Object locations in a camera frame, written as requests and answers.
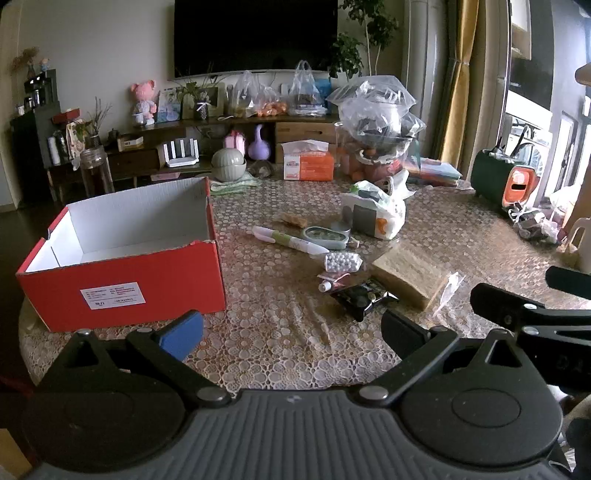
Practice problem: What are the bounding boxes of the stack of colourful folders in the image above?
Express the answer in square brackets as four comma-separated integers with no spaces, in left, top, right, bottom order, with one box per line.
[405,157,463,188]

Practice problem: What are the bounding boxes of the purple gourd-shaped bottle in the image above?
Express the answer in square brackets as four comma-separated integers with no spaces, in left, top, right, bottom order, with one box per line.
[247,124,273,161]

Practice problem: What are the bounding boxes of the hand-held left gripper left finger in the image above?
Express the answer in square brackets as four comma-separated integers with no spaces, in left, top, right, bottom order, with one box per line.
[46,310,232,409]

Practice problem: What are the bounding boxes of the orange and white tissue box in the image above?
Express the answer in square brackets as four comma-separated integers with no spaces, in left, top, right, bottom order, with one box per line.
[281,141,336,182]

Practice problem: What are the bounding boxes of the green and orange case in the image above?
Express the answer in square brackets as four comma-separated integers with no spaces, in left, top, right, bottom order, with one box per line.
[469,148,542,212]

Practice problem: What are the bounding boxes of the pink plush toy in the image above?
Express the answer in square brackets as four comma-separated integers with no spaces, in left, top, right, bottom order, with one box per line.
[129,79,159,127]

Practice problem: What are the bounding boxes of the pile of clear plastic bags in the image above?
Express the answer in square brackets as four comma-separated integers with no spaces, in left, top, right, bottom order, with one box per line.
[325,76,426,154]

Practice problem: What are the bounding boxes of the folded green cloth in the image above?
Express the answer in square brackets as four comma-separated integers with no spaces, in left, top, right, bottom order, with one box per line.
[209,172,262,195]

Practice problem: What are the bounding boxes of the glass jar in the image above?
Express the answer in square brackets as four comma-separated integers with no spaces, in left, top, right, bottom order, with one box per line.
[79,146,116,197]

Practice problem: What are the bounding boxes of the black snack packet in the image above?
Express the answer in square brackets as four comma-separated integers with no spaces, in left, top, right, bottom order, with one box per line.
[331,279,400,322]

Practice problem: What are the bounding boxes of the red cardboard box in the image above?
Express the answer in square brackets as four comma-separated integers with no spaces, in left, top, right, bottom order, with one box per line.
[15,176,228,333]

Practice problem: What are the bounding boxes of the vase with twigs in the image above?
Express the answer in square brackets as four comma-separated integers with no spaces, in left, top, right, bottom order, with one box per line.
[85,96,114,149]

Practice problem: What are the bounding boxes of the white plastic bag with handles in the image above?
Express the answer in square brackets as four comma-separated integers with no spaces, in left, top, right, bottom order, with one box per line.
[288,60,324,116]

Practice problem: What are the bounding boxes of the black television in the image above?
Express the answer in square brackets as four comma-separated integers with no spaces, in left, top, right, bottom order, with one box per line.
[174,0,339,80]

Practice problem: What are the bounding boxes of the pink round container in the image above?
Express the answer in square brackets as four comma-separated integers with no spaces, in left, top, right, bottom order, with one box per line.
[224,130,246,156]

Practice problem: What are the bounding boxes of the yellow curtain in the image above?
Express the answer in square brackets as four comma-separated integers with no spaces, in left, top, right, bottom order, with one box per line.
[433,0,486,168]

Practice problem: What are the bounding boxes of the small potted plant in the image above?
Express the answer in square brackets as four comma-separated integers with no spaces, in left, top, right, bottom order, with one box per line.
[170,68,219,121]

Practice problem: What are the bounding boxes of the bag of oranges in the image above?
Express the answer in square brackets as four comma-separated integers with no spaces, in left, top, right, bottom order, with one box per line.
[336,147,409,186]

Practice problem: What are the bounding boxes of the grey box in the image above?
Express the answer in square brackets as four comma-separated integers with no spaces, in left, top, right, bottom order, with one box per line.
[351,203,384,234]

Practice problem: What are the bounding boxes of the white standing air conditioner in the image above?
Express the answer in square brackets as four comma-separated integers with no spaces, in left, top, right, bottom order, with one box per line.
[401,0,456,154]

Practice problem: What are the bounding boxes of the black side cabinet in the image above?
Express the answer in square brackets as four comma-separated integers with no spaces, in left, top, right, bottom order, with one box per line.
[9,69,64,200]

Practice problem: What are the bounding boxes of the white and green pen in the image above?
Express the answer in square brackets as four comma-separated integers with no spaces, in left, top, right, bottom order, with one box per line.
[252,226,330,256]

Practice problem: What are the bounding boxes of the brown sponge in clear wrap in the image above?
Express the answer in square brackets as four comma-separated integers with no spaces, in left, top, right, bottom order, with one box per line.
[371,244,467,320]

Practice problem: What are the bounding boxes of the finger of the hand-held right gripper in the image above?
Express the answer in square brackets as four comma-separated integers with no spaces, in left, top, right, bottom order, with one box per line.
[545,265,591,292]
[470,282,591,334]

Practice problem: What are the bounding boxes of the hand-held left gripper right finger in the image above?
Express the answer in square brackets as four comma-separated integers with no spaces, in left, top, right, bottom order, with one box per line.
[358,308,546,408]

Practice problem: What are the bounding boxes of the white router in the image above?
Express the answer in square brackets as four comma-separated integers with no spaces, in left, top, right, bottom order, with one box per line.
[157,138,201,168]

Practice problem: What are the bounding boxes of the tall green plant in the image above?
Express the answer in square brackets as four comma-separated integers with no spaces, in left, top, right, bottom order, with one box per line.
[327,0,400,80]

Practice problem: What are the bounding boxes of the bag of white beads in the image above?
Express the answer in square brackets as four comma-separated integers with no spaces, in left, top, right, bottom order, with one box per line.
[324,251,363,274]

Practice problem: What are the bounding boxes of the grey correction tape dispenser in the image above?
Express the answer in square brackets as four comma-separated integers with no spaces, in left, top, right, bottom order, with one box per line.
[302,226,350,246]

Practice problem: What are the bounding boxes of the crumpled plastic bag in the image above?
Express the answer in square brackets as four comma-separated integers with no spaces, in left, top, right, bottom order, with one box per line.
[512,207,562,241]

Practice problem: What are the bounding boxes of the clear bag of tangerines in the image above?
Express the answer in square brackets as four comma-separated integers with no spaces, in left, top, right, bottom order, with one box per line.
[232,70,288,119]

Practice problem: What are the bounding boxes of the grey-green lidded bowl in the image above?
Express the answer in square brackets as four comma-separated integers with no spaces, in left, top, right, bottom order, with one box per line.
[211,147,248,182]

